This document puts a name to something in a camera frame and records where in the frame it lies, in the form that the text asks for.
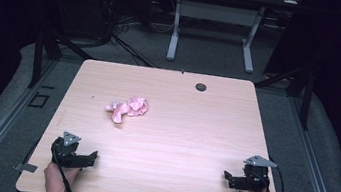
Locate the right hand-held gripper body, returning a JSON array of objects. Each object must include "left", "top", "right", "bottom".
[{"left": 231, "top": 152, "right": 280, "bottom": 192}]

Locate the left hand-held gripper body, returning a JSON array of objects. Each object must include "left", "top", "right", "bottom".
[{"left": 49, "top": 129, "right": 87, "bottom": 170}]

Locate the person's left hand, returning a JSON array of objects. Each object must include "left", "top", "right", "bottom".
[{"left": 41, "top": 160, "right": 82, "bottom": 192}]

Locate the black metal stand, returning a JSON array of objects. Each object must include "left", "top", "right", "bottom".
[
  {"left": 26, "top": 21, "right": 101, "bottom": 98},
  {"left": 248, "top": 58, "right": 319, "bottom": 132}
]

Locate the dark cabinet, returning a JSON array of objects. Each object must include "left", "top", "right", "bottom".
[{"left": 41, "top": 0, "right": 119, "bottom": 44}]

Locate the white-legged desk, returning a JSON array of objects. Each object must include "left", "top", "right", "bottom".
[{"left": 146, "top": 0, "right": 303, "bottom": 80}]

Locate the left hand-held gripper black cable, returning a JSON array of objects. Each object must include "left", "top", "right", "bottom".
[{"left": 45, "top": 136, "right": 86, "bottom": 192}]

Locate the black cable beside table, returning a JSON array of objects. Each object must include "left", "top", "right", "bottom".
[{"left": 263, "top": 155, "right": 291, "bottom": 192}]

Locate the grey metal table bracket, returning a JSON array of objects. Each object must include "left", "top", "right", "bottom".
[{"left": 13, "top": 161, "right": 39, "bottom": 174}]

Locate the round table cable hole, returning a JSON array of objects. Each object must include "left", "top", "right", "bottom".
[{"left": 193, "top": 81, "right": 209, "bottom": 93}]

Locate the bundle of floor cables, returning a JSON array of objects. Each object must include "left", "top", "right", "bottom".
[{"left": 106, "top": 12, "right": 167, "bottom": 70}]

